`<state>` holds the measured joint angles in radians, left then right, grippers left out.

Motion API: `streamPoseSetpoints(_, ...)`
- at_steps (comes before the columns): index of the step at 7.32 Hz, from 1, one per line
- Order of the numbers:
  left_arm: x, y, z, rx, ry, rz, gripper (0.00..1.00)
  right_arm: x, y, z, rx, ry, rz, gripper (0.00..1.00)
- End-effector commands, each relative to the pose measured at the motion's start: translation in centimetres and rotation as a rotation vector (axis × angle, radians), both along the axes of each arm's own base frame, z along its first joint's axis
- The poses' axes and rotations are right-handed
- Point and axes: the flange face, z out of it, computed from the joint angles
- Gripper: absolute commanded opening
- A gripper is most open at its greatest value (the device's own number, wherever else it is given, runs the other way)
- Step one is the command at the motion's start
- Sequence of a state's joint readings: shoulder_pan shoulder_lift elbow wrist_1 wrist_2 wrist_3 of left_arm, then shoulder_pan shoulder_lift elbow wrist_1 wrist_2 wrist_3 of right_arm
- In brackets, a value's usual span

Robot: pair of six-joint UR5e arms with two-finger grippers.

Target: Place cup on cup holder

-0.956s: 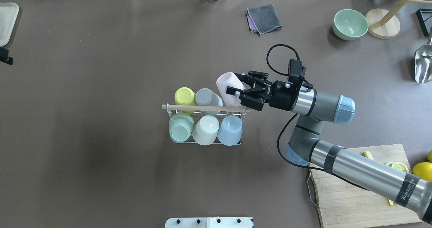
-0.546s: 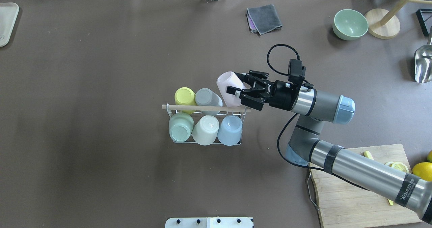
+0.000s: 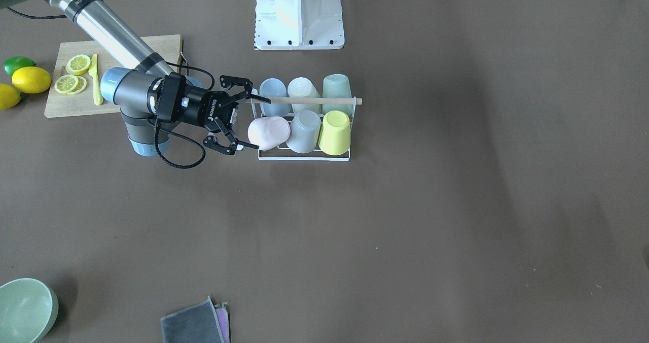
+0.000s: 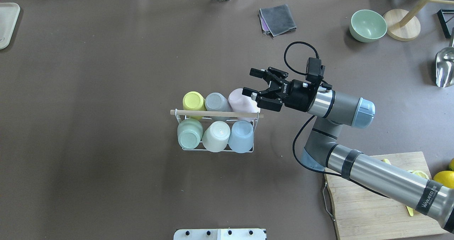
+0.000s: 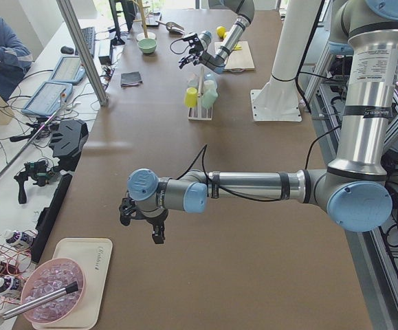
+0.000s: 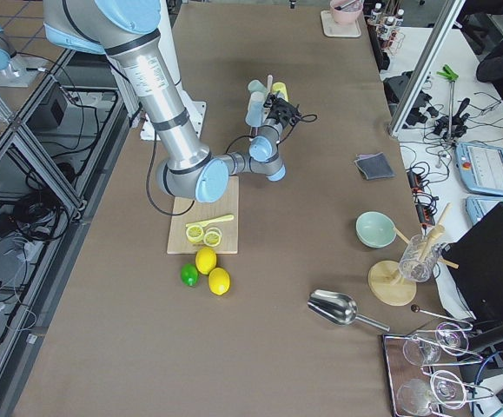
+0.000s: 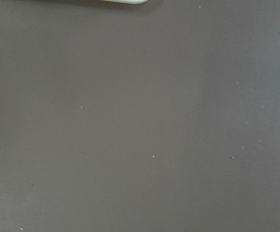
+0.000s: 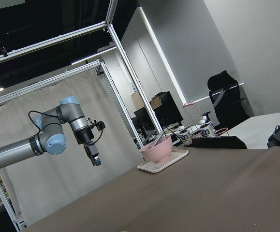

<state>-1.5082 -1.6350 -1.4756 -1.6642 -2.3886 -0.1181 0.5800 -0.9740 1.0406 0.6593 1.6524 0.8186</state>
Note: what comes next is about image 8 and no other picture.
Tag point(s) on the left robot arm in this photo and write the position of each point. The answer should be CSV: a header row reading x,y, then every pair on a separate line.
x,y
50,137

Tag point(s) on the black office chair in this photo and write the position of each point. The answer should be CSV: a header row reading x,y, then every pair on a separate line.
x,y
225,96

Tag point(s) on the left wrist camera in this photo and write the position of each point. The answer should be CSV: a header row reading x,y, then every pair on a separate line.
x,y
99,125

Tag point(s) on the pink bowl of ice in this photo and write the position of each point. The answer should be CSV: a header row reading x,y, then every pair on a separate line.
x,y
159,152

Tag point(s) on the black muddler tool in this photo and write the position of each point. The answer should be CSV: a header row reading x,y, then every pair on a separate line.
x,y
157,139

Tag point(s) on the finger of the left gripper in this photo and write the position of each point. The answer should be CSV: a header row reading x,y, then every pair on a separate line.
x,y
93,154

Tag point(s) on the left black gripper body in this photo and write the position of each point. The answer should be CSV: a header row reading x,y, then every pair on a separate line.
x,y
84,136

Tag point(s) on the beige curtain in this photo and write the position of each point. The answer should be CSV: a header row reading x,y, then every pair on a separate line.
x,y
62,172

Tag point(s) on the aluminium frame post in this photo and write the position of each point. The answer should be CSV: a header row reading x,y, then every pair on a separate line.
x,y
134,78

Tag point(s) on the cream tray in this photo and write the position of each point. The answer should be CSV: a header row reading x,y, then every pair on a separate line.
x,y
155,167

